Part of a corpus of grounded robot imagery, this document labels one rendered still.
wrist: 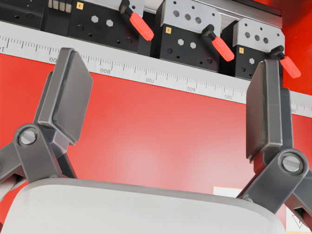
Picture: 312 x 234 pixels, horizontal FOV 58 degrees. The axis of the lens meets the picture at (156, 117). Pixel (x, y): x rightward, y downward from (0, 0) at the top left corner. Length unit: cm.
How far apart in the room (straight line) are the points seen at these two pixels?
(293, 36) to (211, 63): 74
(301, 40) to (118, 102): 94
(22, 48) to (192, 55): 36
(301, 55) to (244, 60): 59
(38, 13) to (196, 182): 48
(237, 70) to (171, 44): 18
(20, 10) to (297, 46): 108
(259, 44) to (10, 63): 58
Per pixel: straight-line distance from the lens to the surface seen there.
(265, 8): 129
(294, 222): 81
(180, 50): 67
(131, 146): 59
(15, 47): 61
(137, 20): 62
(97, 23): 64
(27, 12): 64
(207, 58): 71
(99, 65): 61
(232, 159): 69
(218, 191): 67
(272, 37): 84
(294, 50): 137
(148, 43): 127
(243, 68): 75
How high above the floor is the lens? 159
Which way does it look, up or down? 11 degrees down
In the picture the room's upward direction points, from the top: 174 degrees counter-clockwise
